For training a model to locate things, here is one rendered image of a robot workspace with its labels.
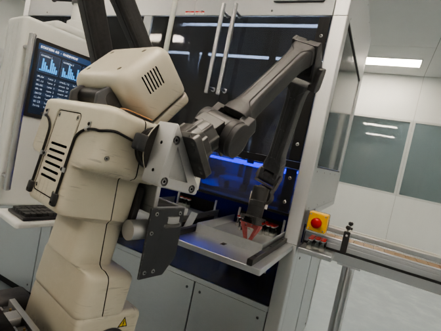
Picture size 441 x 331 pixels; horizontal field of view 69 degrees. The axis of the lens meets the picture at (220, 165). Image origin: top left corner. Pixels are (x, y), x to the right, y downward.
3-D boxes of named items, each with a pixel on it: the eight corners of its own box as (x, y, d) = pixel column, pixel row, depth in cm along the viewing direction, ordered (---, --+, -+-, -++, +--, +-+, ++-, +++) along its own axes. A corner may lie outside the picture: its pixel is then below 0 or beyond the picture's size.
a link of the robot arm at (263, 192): (252, 181, 112) (268, 185, 110) (257, 184, 118) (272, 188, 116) (247, 200, 111) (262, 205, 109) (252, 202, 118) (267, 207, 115)
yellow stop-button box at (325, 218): (309, 226, 133) (313, 209, 133) (327, 231, 130) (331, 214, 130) (305, 228, 126) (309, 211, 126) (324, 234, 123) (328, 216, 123)
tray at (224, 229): (232, 221, 150) (233, 214, 150) (286, 238, 139) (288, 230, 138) (195, 231, 120) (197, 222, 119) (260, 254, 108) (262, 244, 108)
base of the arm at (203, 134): (150, 130, 62) (194, 138, 54) (180, 112, 67) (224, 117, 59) (164, 167, 66) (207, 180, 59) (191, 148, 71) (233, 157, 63)
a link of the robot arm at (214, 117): (189, 121, 64) (210, 132, 62) (220, 100, 70) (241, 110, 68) (189, 155, 70) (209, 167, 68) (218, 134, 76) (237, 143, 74)
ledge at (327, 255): (304, 245, 141) (305, 241, 141) (335, 255, 135) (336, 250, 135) (297, 251, 128) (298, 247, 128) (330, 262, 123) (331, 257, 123)
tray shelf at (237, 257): (165, 203, 167) (165, 200, 167) (296, 245, 136) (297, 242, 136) (90, 211, 124) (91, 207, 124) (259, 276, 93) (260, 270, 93)
